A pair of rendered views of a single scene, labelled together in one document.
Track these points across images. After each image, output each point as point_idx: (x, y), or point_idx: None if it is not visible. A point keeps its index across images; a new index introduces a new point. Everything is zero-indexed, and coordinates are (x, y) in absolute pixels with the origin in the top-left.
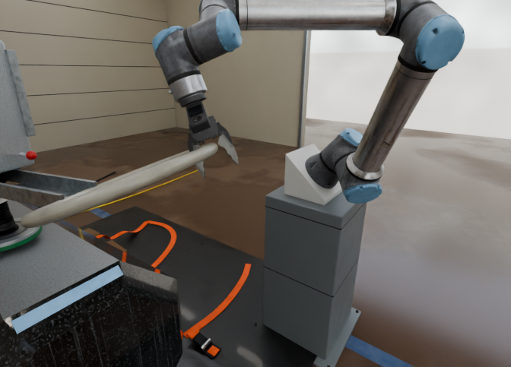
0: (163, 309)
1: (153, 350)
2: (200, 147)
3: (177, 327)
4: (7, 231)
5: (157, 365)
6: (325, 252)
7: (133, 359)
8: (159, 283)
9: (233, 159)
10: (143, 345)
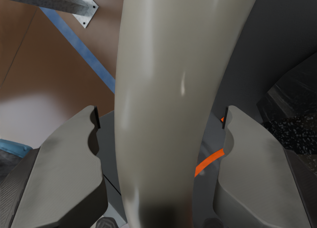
0: (281, 114)
1: (289, 93)
2: (241, 199)
3: (262, 112)
4: None
5: (282, 90)
6: (99, 130)
7: (313, 82)
8: (289, 140)
9: (91, 105)
10: (303, 91)
